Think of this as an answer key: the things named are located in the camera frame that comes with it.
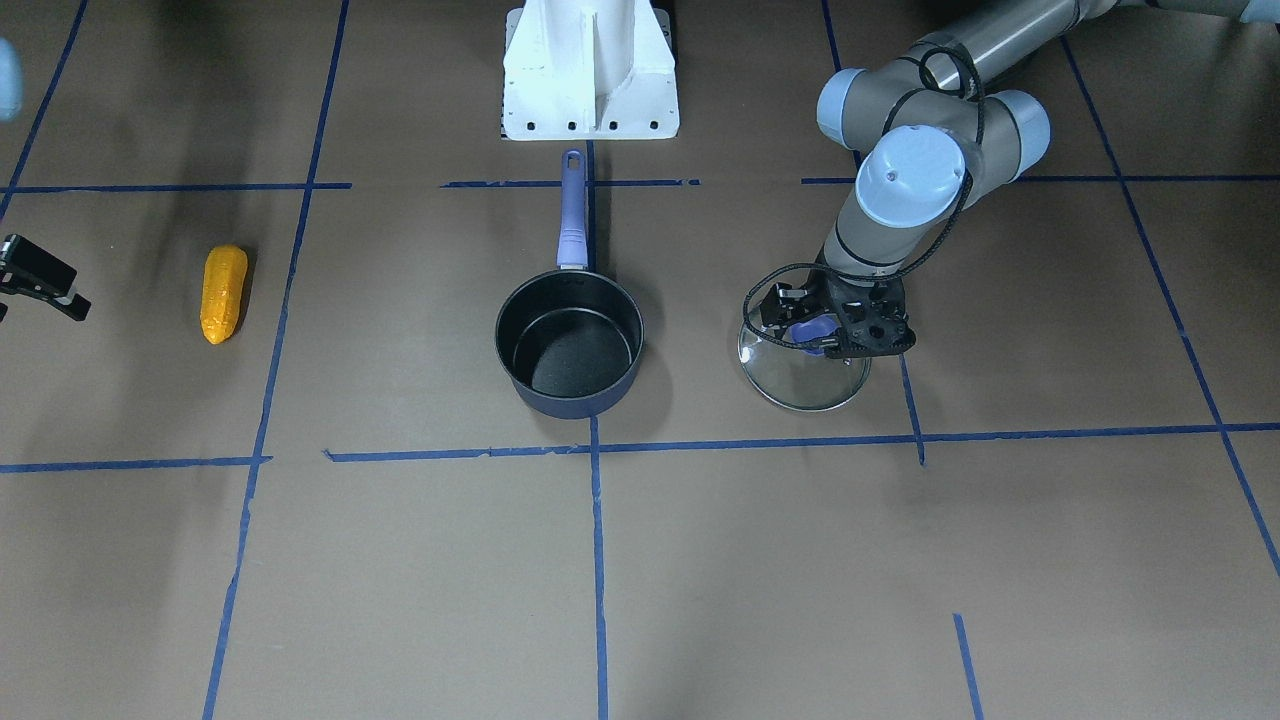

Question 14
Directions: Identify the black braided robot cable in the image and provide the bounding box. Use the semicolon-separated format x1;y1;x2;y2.
742;47;988;348

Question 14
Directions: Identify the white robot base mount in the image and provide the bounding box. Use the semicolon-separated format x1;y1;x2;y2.
500;1;681;142

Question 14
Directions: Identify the grey robot arm carrying corn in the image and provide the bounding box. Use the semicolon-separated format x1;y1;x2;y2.
1;40;92;322

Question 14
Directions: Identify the dark blue saucepan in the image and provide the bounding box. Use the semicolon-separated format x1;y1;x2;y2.
494;149;645;420

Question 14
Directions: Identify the glass lid with blue knob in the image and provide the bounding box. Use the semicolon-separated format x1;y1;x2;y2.
739;324;872;413

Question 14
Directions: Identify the yellow toy corn cob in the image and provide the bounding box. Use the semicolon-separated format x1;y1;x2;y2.
198;243;250;345

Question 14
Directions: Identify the grey robot arm lifting lid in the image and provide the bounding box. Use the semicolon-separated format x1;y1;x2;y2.
739;1;1117;363

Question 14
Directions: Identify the black gripper holding corn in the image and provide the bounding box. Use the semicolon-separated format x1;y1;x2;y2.
1;234;92;322

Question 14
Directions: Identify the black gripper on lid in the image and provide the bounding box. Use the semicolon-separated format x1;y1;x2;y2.
756;275;916;359

